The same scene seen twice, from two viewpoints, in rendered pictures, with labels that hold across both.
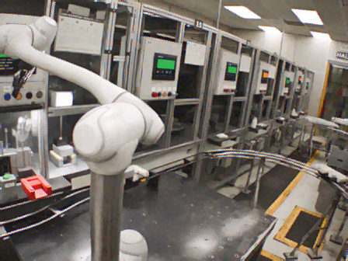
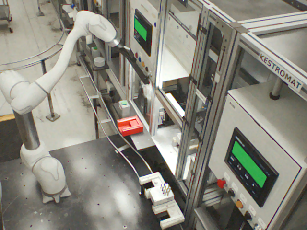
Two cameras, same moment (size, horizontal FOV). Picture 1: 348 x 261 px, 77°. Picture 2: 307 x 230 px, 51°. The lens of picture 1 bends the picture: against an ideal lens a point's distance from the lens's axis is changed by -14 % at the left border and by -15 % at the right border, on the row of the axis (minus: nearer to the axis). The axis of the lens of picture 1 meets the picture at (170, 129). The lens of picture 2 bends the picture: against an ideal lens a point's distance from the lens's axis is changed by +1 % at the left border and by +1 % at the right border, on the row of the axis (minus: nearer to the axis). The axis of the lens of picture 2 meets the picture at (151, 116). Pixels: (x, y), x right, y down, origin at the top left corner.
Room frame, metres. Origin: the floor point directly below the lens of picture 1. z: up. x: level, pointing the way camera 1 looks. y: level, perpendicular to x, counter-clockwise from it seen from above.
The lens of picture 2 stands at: (1.95, -0.81, 2.55)
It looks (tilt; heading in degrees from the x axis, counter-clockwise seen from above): 41 degrees down; 114
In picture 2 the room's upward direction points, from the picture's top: 5 degrees clockwise
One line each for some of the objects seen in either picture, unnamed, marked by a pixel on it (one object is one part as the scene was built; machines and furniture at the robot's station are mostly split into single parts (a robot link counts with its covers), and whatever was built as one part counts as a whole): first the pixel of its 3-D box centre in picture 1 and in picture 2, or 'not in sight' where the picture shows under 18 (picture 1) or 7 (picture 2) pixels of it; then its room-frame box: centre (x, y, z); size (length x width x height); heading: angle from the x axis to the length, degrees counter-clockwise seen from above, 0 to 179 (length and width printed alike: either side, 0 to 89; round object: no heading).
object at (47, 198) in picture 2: not in sight; (54, 189); (0.86, 0.10, 0.71); 0.22 x 0.18 x 0.06; 141
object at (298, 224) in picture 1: (305, 227); not in sight; (2.35, -1.78, 0.01); 1.00 x 0.55 x 0.01; 141
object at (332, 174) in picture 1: (329, 175); not in sight; (2.07, -1.62, 0.84); 0.37 x 0.14 x 0.10; 19
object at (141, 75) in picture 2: (9, 107); (137, 67); (1.08, 0.81, 1.37); 0.36 x 0.04 x 0.04; 141
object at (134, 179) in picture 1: (122, 179); (159, 201); (1.56, 0.28, 0.84); 0.36 x 0.14 x 0.10; 141
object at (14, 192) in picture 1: (8, 186); (124, 109); (1.00, 0.79, 0.97); 0.08 x 0.08 x 0.12; 51
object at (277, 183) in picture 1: (297, 162); not in sight; (4.74, -2.75, 0.01); 5.85 x 0.59 x 0.01; 141
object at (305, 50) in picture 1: (272, 77); not in sight; (8.92, -3.36, 1.65); 3.78 x 0.08 x 3.30; 51
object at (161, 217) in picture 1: (154, 231); (97, 229); (1.26, 0.02, 0.66); 1.50 x 1.06 x 0.04; 141
